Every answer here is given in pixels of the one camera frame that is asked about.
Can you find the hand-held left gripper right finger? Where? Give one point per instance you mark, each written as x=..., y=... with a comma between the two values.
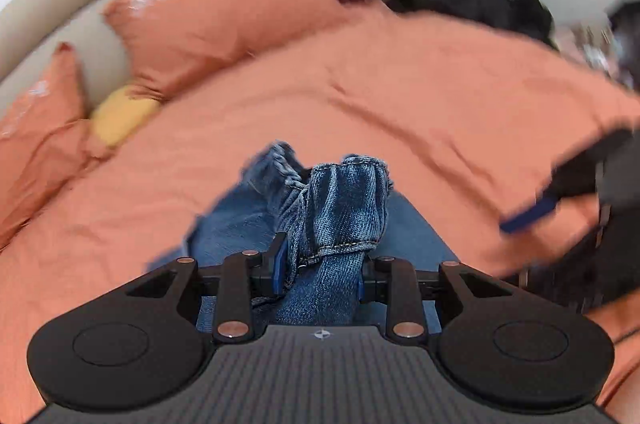
x=362, y=290

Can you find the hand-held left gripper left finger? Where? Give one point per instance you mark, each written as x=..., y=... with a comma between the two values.
x=280, y=265

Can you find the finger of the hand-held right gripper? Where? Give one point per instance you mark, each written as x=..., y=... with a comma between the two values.
x=530, y=214

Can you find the blue denim pants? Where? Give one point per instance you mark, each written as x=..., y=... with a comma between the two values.
x=330, y=224

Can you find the bed with orange sheet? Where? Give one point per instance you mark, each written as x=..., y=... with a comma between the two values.
x=350, y=104

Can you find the black jacket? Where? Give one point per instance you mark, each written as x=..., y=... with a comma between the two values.
x=475, y=11

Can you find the yellow pillow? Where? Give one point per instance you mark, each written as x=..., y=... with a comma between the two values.
x=122, y=116

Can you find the orange embroidered pillow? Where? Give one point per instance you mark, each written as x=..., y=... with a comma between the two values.
x=215, y=14
x=40, y=144

